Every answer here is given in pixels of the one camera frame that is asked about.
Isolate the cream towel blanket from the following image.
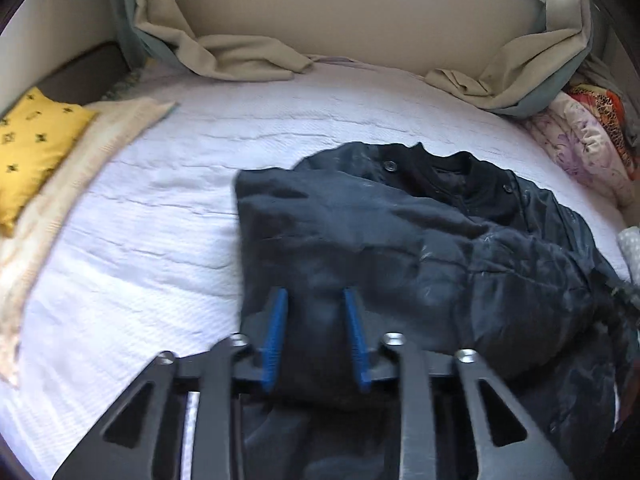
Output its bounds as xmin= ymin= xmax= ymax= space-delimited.
xmin=0 ymin=97 xmax=178 ymax=388

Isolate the dark bed headboard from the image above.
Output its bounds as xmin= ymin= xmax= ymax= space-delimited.
xmin=30 ymin=42 xmax=131 ymax=106

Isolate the yellow patterned pillow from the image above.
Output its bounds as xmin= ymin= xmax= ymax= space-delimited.
xmin=0 ymin=86 xmax=98 ymax=237

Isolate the grey polka dot quilt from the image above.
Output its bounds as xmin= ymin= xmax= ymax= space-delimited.
xmin=617 ymin=227 xmax=640 ymax=281

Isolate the grey crumpled cloth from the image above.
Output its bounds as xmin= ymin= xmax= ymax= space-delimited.
xmin=575 ymin=55 xmax=626 ymax=96

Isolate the bed with white quilted cover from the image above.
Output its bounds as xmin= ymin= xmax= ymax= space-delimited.
xmin=0 ymin=57 xmax=640 ymax=480

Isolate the orange patterned blanket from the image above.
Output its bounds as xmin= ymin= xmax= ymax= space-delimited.
xmin=567 ymin=84 xmax=640 ymax=181

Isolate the dark navy jacket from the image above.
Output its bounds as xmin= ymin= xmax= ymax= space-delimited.
xmin=234 ymin=142 xmax=640 ymax=480

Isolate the lilac floral folded quilt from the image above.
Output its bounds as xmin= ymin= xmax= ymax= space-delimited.
xmin=522 ymin=92 xmax=640 ymax=208

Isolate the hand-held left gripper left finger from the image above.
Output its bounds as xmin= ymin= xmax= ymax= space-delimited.
xmin=52 ymin=287 xmax=289 ymax=480

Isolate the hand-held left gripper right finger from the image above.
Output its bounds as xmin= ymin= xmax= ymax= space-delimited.
xmin=342 ymin=287 xmax=576 ymax=480

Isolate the beige curtain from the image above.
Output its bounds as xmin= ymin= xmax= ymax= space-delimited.
xmin=425 ymin=0 xmax=593 ymax=116
xmin=107 ymin=0 xmax=315 ymax=82

